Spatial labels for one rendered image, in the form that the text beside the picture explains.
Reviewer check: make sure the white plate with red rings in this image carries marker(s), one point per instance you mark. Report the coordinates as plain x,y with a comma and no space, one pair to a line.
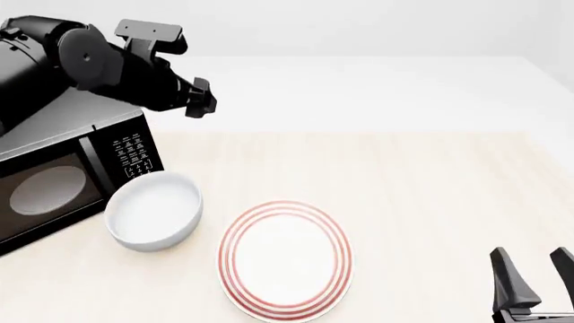
284,260

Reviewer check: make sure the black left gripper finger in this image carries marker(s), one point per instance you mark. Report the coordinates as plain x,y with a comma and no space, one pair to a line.
204,107
202,87

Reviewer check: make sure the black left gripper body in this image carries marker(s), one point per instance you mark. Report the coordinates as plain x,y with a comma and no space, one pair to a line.
185,92

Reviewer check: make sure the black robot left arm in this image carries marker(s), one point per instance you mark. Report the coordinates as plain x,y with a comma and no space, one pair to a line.
40,64

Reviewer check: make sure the flat plate on black stalk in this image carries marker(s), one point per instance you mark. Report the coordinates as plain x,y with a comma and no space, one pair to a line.
148,30

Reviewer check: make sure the black microwave oven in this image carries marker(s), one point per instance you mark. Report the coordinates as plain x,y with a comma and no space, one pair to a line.
112,144

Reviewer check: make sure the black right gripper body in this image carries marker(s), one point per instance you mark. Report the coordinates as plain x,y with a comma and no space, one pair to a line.
538,316

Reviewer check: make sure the glass microwave turntable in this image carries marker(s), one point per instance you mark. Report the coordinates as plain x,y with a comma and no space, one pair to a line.
47,190

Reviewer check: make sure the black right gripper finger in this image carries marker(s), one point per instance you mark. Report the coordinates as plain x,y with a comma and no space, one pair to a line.
566,272
509,282

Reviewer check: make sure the white bowl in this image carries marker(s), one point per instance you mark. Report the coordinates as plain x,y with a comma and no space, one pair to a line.
152,212

